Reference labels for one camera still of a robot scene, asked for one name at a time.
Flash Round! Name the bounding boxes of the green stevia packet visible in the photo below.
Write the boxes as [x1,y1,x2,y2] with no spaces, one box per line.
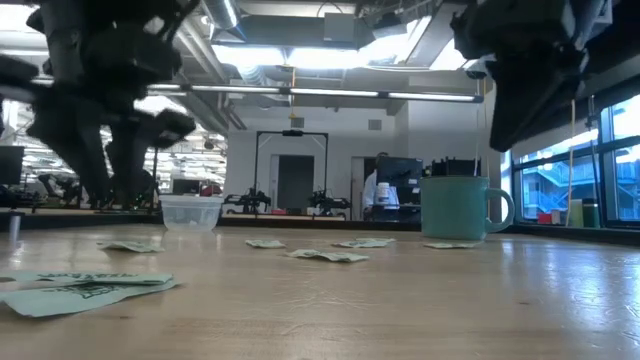
[284,248,371,264]
[0,281,180,319]
[0,270,175,287]
[244,239,287,250]
[333,240,390,250]
[97,240,166,254]
[423,241,484,250]

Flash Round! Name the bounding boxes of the long ceiling tube light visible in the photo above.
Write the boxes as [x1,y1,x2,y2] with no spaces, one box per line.
[149,83,484,104]

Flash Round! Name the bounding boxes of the black aluminium table frame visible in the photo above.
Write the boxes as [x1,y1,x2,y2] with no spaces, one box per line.
[0,212,640,246]

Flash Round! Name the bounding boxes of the clear plastic cup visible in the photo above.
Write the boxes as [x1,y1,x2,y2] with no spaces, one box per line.
[158,194,225,233]

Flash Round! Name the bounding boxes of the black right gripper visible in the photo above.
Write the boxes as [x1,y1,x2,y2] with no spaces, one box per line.
[452,0,609,152]

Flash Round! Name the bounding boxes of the white plastic bottle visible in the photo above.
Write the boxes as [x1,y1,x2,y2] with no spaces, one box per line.
[374,181,392,207]

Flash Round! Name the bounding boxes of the grey ceiling box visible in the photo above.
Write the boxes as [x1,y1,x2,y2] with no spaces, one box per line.
[323,12,357,44]

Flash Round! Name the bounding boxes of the silver ventilation duct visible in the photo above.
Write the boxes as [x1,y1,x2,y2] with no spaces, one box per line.
[202,0,241,31]

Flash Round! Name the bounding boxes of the black computer monitor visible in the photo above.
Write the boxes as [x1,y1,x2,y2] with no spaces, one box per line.
[375,156,424,206]

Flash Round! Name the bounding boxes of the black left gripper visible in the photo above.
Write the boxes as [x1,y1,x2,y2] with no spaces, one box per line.
[27,34,196,206]

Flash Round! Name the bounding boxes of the person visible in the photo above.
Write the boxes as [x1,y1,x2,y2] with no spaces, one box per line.
[360,151,401,221]

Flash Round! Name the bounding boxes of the black robot station frame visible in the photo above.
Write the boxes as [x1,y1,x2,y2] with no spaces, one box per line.
[254,129,330,216]

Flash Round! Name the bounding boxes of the teal ceramic mug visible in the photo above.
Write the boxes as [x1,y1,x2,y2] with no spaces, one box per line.
[418,175,516,241]

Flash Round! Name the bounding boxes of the dark computer monitor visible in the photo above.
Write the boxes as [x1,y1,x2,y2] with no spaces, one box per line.
[0,145,25,186]

